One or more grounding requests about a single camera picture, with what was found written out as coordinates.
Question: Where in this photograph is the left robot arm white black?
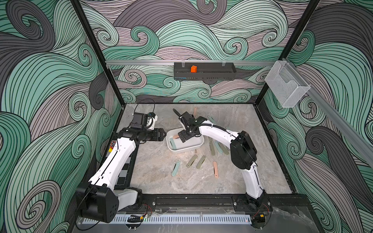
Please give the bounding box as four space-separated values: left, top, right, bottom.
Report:
75 128 166 223

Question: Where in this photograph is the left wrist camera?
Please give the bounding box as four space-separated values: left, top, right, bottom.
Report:
129 112 158 130

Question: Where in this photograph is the olive knife row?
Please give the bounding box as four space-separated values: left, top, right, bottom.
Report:
209 142 216 156
219 143 229 155

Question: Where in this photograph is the mint knife back row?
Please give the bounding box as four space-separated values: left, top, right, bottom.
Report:
208 116 216 124

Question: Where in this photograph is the checkerboard mat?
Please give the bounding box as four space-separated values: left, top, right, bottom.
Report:
114 149 138 190

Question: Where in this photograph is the aluminium rail wall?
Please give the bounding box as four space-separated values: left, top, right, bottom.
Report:
307 85 373 170
105 59 276 67

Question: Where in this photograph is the orange cube on shelf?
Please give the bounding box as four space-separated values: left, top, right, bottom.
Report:
190 66 197 73

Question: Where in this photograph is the clear plastic wall bin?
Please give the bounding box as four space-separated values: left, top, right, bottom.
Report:
265 61 310 108

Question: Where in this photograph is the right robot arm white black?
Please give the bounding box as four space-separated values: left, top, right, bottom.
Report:
178 115 267 212

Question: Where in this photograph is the aluminium rail right wall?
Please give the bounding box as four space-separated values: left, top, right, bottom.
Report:
307 85 373 170

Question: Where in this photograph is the black wall shelf tray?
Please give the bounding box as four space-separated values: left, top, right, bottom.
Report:
173 63 237 82

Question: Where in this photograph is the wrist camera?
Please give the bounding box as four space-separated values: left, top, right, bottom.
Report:
173 109 207 130
129 112 158 130

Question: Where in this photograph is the white slotted cable duct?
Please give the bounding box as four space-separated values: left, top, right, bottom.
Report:
81 214 252 225

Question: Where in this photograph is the aluminium rail back wall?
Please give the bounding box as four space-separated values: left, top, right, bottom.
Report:
105 59 276 67

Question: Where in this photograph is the white storage box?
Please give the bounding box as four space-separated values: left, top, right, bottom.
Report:
165 128 205 153

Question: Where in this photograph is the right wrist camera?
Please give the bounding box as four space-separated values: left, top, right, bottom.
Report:
173 109 207 130

